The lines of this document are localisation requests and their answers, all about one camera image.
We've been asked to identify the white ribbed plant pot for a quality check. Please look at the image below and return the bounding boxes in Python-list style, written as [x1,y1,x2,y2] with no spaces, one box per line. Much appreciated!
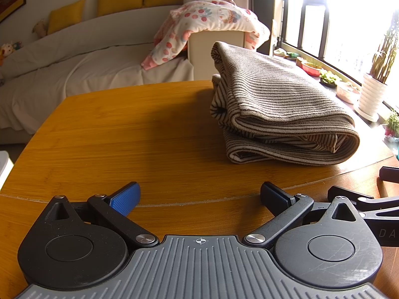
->
[354,73,389,122]

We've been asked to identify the red planter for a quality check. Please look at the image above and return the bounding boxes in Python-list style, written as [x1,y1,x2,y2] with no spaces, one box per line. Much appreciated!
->
[301,62,321,77]

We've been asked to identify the pink planter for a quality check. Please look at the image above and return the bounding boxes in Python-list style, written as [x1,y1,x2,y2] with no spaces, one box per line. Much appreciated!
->
[336,82,360,104]

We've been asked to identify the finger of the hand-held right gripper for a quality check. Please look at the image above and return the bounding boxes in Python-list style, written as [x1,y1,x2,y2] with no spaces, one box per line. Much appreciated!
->
[379,166,399,185]
[327,186,375,209]

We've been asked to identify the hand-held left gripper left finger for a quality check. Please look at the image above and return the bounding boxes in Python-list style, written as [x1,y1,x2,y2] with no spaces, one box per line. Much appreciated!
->
[44,181,159,250]

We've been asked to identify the beige box cabinet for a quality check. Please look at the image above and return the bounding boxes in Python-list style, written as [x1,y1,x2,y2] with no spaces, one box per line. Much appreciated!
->
[188,30,247,81]

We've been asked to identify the white side table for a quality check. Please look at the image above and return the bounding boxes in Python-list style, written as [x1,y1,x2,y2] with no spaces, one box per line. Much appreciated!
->
[0,151,14,190]

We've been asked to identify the floral print quilt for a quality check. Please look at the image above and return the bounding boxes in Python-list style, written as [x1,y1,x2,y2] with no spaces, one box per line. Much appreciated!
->
[141,0,270,71]

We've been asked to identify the black window frame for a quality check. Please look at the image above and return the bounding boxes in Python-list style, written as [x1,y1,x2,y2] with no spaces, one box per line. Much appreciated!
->
[274,0,399,113]

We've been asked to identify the grey covered sofa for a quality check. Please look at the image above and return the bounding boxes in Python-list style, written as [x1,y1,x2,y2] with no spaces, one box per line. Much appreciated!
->
[0,4,195,144]

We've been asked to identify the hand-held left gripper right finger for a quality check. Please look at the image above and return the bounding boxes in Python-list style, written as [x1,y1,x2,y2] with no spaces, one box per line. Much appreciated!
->
[243,181,364,250]

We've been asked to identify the tall green plant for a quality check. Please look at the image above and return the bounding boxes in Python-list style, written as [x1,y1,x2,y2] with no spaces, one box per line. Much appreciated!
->
[369,15,399,84]

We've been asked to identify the small potted plant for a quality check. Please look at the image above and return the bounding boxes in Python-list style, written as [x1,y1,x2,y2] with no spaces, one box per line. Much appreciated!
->
[382,110,399,142]

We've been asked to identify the striped knit sweater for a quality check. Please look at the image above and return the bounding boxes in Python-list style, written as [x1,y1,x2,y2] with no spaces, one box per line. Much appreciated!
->
[209,41,360,165]

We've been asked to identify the beige plush toy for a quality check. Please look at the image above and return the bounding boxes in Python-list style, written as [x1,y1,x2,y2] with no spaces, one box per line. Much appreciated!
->
[32,19,47,36]

